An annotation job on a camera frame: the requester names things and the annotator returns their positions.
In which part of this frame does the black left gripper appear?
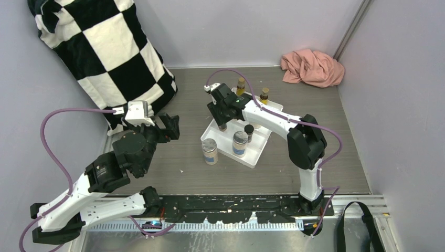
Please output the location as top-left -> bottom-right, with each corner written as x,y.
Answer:
126,112 -> 181,174

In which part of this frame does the gold-cap yellow sauce bottle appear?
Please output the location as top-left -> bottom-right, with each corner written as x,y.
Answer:
236,77 -> 246,96

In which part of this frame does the small black-cap spice bottle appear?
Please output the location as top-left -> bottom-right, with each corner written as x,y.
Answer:
244,124 -> 255,143

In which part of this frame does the yellow-label sauce bottle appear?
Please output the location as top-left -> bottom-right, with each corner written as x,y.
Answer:
260,88 -> 269,105

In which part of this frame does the blue-label silver-top shaker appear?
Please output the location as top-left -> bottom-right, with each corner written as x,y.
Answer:
202,138 -> 218,165

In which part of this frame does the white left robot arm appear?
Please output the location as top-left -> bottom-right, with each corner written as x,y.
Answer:
30,113 -> 180,245

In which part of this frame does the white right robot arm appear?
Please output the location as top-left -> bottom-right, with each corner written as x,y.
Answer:
204,83 -> 327,216

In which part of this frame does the pink cloth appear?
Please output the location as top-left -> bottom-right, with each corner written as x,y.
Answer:
280,49 -> 345,88

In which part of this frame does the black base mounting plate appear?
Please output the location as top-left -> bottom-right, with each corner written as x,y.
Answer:
140,195 -> 334,224

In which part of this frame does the black white checkered blanket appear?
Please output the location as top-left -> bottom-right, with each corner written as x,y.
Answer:
27,0 -> 178,113

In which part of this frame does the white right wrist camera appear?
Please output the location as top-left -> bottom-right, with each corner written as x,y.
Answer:
204,83 -> 221,94

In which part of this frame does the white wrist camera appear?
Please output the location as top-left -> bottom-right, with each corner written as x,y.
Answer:
112,100 -> 155,127
204,83 -> 221,94

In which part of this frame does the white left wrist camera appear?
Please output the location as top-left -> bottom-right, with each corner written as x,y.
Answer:
112,100 -> 155,127

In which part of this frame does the aluminium frame rail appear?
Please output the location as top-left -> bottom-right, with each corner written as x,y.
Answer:
73,135 -> 397,252

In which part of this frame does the black strap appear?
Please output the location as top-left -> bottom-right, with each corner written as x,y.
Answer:
335,202 -> 386,252

